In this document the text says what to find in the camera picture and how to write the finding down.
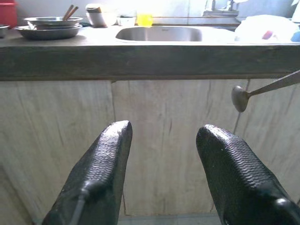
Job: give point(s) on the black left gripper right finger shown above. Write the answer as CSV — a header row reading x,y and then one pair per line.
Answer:
x,y
241,182

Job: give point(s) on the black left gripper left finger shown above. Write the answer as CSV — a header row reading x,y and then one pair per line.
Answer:
x,y
98,178

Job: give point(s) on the steel spoon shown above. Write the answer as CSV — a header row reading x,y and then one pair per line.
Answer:
x,y
239,98

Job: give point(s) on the grey wood cabinet door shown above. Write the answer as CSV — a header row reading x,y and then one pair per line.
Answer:
x,y
276,122
47,122
168,112

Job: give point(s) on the steel plate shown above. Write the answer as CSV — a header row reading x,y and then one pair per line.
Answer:
x,y
47,34

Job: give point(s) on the white plastic bag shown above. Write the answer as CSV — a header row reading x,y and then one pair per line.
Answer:
x,y
255,28

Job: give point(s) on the stainless steel sink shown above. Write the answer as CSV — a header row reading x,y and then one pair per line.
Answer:
x,y
159,34

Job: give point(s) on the white cup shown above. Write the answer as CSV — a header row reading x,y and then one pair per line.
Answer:
x,y
96,18

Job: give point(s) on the small white container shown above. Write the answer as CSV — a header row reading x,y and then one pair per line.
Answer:
x,y
126,21

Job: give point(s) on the yellow drinking glass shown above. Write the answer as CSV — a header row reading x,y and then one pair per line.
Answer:
x,y
144,20

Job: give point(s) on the brown wooden chopstick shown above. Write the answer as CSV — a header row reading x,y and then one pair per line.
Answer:
x,y
68,12
72,12

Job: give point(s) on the gooseneck faucet with spray head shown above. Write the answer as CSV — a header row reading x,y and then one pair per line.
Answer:
x,y
220,13

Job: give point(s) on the red plastic basin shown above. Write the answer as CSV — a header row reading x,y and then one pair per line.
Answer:
x,y
8,11

